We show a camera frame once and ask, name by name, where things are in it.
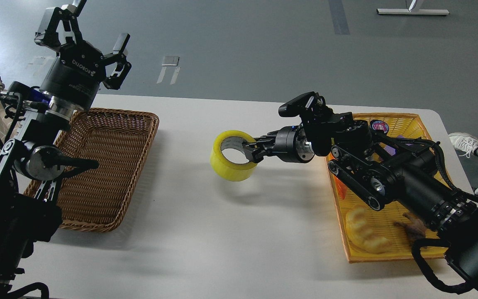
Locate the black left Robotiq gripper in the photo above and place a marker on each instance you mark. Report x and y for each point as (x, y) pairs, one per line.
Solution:
(76, 73)

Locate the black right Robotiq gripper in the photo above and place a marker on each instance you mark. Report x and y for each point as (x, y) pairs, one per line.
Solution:
(289, 144)

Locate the yellow tape roll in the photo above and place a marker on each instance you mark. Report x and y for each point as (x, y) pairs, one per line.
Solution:
(231, 171)

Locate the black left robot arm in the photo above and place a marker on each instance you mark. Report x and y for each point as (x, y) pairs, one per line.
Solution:
(32, 168)

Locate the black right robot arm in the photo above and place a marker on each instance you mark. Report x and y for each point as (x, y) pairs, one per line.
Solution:
(380, 170)

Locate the grey floor plate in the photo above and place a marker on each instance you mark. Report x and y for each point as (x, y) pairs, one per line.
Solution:
(170, 61)

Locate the orange toy carrot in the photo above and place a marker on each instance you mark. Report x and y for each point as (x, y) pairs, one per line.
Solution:
(341, 188)

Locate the small dark jar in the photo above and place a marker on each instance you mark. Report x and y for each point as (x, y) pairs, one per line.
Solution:
(379, 126)

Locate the toy bread croissant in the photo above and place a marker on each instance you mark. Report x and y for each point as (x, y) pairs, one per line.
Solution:
(361, 234)

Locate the yellow plastic basket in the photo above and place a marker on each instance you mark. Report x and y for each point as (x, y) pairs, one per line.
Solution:
(407, 125)

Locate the brown toy animal figure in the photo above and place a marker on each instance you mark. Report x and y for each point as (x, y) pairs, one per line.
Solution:
(415, 229)

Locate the white stand base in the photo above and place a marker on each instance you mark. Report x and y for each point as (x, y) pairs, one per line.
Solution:
(413, 7)

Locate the white sneaker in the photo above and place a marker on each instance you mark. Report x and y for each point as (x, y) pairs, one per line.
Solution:
(466, 143)

